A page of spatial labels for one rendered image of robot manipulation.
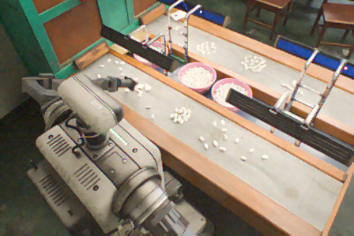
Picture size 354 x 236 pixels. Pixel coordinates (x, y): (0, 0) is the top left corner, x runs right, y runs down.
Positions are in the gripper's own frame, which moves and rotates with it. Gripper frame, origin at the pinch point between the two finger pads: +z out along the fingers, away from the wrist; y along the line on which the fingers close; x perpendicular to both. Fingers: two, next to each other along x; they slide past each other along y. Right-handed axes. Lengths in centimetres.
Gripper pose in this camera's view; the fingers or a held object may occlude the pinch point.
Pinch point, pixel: (137, 84)
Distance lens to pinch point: 189.6
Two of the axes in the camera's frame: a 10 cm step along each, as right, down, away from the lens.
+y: -7.8, -4.5, 4.3
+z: 5.0, -0.2, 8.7
